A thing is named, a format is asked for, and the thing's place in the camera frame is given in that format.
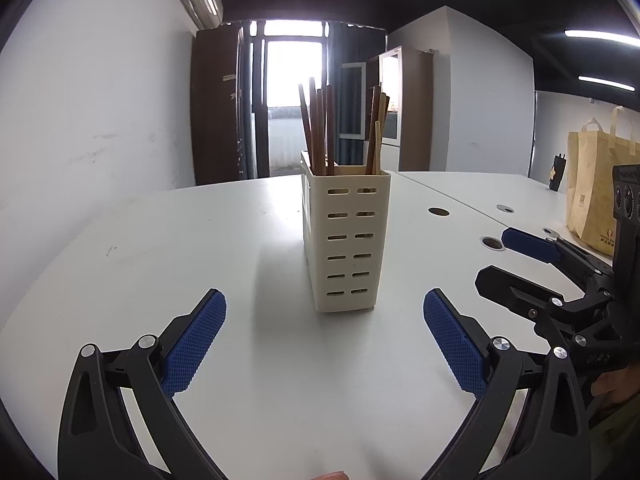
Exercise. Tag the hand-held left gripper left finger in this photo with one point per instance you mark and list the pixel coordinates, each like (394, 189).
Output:
(195, 345)

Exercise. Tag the person's left hand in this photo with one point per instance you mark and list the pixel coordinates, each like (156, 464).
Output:
(330, 476)

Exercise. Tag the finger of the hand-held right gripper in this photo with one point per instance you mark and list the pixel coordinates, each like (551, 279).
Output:
(525, 242)
(505, 285)

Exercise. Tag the long ceiling light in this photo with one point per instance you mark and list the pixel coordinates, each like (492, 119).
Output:
(600, 35)
(605, 82)

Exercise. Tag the small black device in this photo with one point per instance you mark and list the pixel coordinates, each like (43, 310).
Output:
(557, 175)

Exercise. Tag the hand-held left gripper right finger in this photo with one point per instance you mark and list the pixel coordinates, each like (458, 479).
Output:
(455, 345)

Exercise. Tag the bunch of wooden chopsticks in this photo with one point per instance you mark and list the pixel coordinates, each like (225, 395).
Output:
(328, 130)

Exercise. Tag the grey curtain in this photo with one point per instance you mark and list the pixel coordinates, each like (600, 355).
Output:
(350, 45)

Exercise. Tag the brown glass-door cabinet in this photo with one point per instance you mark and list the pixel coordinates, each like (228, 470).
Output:
(417, 110)

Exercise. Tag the person's right hand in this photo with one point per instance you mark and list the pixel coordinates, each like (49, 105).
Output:
(617, 390)

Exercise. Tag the glass balcony door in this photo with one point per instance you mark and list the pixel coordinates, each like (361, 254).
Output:
(292, 70)

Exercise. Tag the brown paper bag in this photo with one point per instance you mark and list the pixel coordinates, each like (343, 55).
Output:
(590, 185)

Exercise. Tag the dark brown wardrobe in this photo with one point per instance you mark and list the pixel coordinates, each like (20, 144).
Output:
(215, 110)

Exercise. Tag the cream plastic utensil holder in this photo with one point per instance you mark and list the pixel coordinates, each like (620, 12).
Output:
(345, 240)

